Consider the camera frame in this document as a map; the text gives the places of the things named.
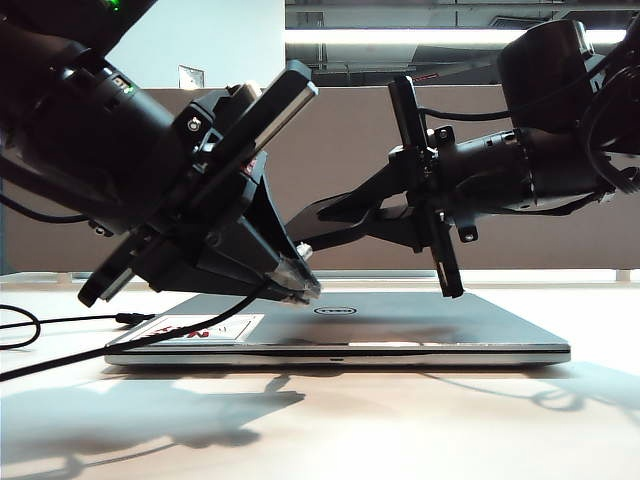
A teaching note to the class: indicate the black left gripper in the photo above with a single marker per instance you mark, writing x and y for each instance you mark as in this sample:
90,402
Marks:
220,175

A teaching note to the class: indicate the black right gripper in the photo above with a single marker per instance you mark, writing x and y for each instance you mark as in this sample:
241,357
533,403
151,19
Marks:
475,170

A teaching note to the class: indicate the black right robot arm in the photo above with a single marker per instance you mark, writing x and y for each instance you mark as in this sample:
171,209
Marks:
565,170

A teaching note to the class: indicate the brown fabric desk divider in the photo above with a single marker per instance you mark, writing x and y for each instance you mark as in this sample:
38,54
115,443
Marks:
350,150

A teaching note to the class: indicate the grey bar under divider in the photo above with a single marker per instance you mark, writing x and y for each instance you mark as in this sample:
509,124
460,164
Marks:
380,274

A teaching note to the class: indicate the white sticker with red print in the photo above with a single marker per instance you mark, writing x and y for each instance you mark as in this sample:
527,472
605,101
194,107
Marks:
240,327

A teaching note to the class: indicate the silver Dell laptop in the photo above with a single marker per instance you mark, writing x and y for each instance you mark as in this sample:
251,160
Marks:
400,330

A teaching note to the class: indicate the long ceiling light strip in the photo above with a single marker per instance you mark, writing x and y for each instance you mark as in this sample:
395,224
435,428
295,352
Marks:
400,36

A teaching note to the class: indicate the black left camera bracket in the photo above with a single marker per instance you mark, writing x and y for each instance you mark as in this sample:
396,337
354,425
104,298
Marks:
205,120

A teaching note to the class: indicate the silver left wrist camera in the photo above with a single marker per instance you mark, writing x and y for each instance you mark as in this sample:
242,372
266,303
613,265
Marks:
245,95

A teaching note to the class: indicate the metal wall plate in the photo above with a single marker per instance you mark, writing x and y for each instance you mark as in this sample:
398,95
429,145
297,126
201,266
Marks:
191,78

